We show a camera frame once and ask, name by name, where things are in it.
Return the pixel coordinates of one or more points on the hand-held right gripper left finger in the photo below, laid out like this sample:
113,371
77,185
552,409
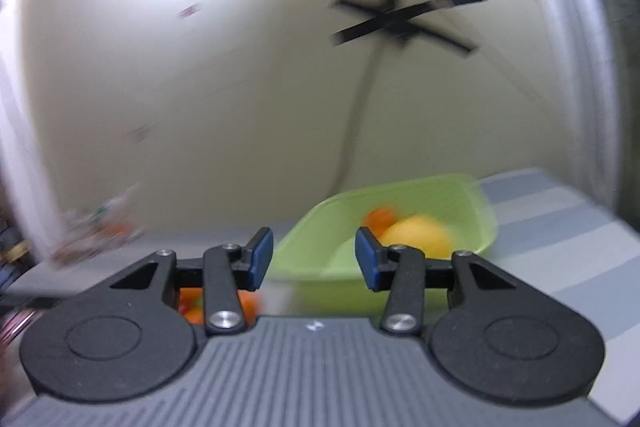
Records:
261,257

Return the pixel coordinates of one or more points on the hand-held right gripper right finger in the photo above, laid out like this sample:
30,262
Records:
367,264

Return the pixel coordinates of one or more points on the large yellow lemon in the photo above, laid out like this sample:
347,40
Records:
415,234

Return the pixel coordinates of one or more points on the green plastic basket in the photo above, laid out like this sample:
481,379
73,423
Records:
320,227

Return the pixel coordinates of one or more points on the small orange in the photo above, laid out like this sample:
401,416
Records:
380,218

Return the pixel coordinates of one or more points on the orange with stem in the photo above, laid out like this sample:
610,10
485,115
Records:
248,305

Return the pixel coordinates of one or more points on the crumpled plastic bag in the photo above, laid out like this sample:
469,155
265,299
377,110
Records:
95,227

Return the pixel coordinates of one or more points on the grey striped cloth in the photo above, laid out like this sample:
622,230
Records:
540,227

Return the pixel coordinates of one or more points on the black tape cross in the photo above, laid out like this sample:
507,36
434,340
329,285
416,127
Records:
395,19

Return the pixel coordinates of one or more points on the white door frame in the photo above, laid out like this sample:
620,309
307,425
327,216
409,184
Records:
565,57

